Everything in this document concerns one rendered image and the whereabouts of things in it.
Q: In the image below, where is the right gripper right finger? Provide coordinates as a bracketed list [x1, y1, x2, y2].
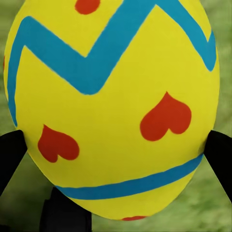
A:
[204, 130, 232, 202]

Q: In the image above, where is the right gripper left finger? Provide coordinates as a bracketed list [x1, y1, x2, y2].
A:
[0, 130, 27, 196]

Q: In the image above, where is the easter egg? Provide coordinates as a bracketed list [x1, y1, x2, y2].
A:
[3, 0, 220, 221]

